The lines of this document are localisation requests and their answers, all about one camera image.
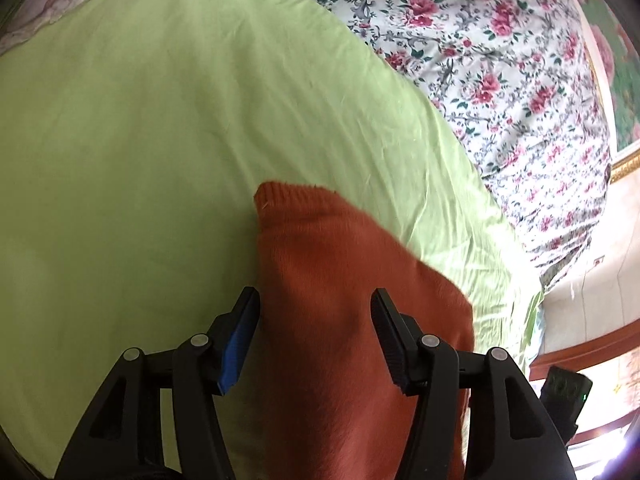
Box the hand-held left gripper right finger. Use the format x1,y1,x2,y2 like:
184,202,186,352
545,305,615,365
370,288,576,480

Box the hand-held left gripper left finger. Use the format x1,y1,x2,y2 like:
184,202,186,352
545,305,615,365
54,286,261,480

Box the orange knit sweater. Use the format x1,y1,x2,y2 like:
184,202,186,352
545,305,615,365
252,180,476,480

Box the light green bed sheet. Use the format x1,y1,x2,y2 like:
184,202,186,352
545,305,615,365
0,0,546,480

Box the white floral rose duvet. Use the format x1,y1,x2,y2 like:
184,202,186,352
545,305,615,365
245,0,616,291

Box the gold framed flower painting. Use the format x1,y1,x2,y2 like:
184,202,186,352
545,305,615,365
565,0,640,183

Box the wooden bed frame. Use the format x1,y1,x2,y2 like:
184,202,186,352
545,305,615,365
527,320,640,382

